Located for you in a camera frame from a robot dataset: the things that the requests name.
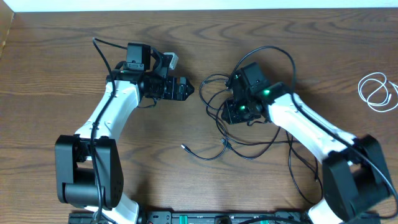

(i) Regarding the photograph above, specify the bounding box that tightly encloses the thick black USB cable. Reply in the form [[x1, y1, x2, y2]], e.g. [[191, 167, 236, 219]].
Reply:
[[198, 73, 282, 161]]

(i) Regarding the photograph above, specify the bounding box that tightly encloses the thin black USB cable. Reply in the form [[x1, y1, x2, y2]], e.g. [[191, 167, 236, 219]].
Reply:
[[180, 102, 324, 206]]

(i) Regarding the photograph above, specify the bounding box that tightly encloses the white USB cable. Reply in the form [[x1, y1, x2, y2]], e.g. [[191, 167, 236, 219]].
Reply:
[[357, 72, 398, 113]]

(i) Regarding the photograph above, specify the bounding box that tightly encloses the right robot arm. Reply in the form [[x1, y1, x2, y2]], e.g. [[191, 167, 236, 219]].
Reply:
[[221, 63, 397, 223]]

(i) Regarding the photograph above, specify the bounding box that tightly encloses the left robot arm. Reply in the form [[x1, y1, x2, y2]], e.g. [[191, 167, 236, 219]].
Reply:
[[55, 43, 195, 223]]

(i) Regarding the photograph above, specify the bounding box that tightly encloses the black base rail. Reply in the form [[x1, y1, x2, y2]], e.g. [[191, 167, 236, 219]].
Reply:
[[68, 210, 382, 224]]

